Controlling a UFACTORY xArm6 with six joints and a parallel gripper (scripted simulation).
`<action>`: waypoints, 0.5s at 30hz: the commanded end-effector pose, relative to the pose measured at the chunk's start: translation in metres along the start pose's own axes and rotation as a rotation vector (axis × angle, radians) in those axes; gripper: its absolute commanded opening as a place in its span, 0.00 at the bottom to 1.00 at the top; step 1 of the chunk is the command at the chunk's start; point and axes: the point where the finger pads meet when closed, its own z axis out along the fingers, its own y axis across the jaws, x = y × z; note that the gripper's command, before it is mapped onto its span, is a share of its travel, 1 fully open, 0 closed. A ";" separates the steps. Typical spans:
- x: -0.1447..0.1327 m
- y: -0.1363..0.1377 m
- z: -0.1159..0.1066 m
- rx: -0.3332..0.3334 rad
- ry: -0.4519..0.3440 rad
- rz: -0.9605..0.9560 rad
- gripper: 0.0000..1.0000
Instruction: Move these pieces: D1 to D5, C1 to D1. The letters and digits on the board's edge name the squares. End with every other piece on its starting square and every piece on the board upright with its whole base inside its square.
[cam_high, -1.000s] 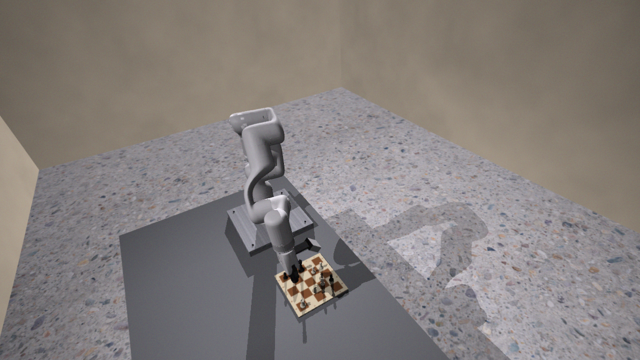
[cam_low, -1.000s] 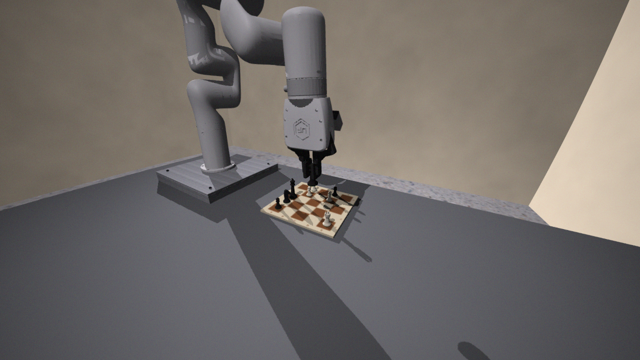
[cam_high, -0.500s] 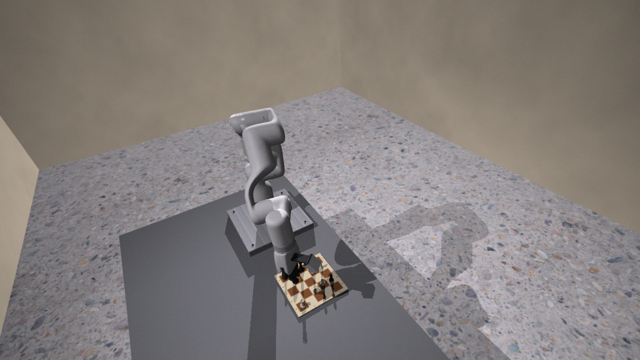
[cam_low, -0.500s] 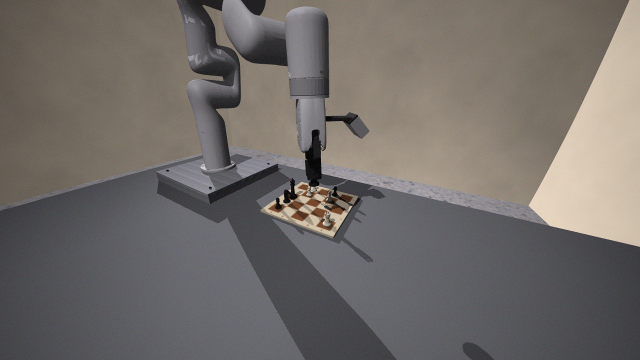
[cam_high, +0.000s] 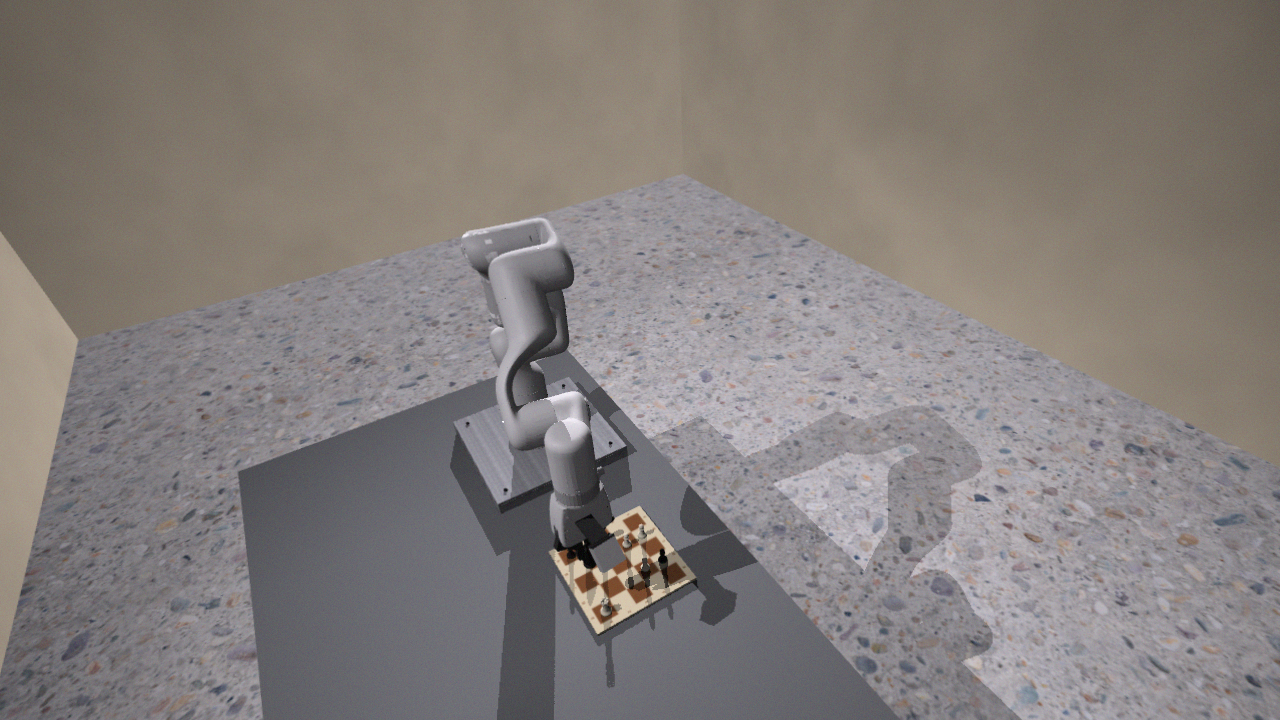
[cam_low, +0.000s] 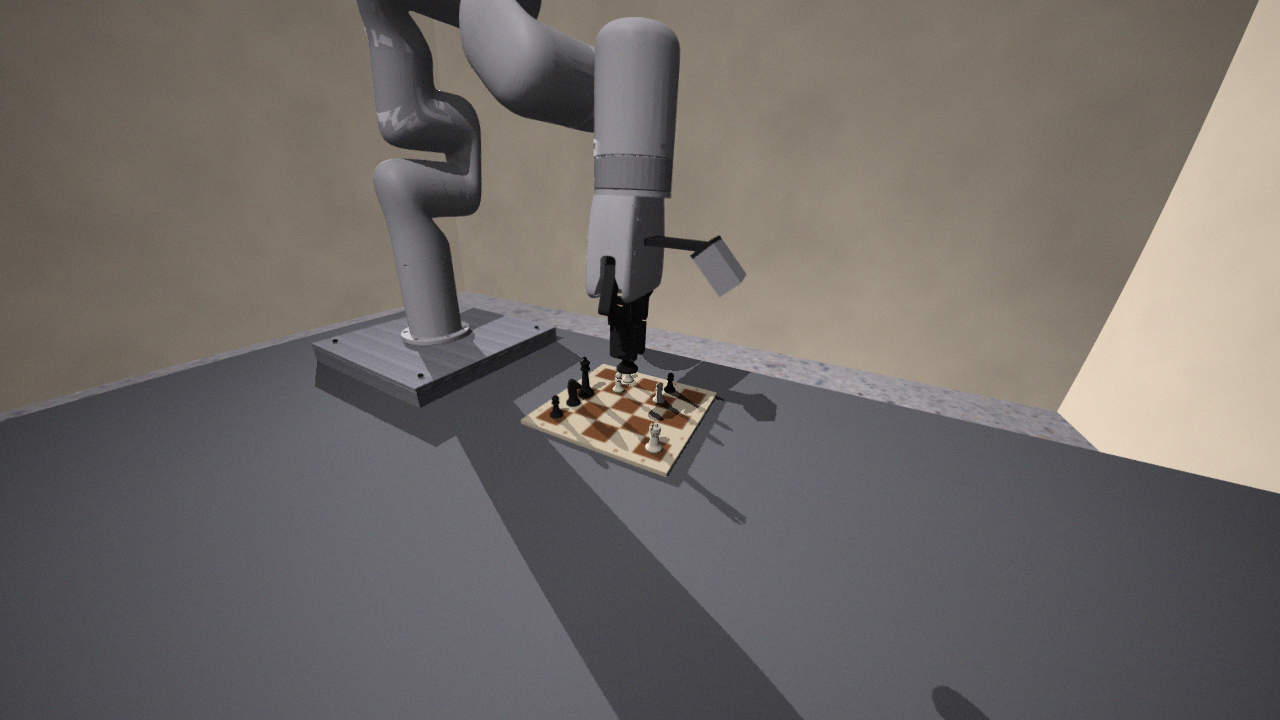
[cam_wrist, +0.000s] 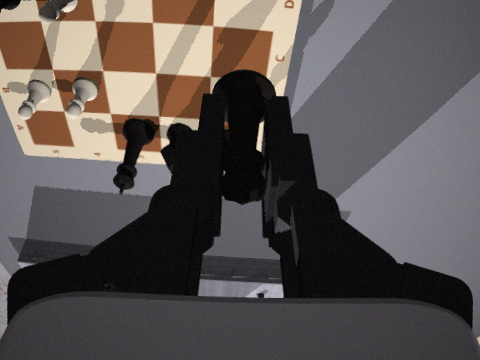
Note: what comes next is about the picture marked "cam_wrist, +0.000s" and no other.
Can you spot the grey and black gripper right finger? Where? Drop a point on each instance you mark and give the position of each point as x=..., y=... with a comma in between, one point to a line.
x=333, y=259

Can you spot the white chess pawn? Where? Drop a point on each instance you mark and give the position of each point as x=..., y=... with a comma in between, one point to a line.
x=84, y=90
x=38, y=92
x=52, y=9

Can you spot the brown and cream chessboard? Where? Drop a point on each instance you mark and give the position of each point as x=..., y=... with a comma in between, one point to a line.
x=150, y=60

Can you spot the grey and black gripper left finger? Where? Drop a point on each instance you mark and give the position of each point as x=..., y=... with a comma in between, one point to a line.
x=155, y=253

